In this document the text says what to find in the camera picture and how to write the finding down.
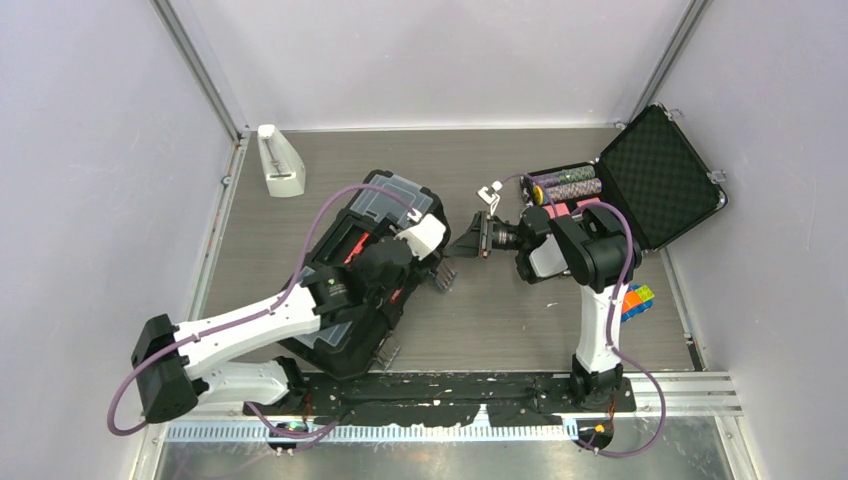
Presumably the white metronome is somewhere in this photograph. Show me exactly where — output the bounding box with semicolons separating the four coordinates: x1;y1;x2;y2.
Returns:
257;124;306;198

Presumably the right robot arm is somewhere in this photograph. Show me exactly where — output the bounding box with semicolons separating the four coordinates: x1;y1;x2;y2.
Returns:
446;202;642;411

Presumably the blue orange small object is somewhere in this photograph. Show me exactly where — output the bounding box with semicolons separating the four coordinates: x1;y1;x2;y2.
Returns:
621;284;655;323

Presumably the pink card deck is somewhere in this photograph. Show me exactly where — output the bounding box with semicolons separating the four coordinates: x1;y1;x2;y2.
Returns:
543;203;571;219

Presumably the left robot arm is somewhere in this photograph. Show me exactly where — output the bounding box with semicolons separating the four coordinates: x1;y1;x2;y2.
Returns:
131;236;433;424

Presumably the black plastic toolbox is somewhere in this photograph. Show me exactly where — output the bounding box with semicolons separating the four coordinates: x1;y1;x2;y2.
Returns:
280;170;451;380

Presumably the poker chip row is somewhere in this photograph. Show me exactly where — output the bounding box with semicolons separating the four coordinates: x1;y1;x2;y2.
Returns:
531;165;596;188
531;178;603;205

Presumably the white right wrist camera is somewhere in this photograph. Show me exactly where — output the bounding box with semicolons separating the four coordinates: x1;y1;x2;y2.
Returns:
476;181;503;216

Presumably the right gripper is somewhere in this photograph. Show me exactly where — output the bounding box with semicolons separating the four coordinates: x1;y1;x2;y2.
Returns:
442;211;529;260

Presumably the black aluminium poker chip case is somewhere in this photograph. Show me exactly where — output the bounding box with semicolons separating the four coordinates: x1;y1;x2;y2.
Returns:
520;103;728;251

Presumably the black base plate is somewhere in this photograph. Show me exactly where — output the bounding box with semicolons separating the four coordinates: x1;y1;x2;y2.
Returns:
257;372;636;427

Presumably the poker chip row top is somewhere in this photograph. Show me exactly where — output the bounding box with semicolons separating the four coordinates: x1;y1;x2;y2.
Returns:
531;165;596;188

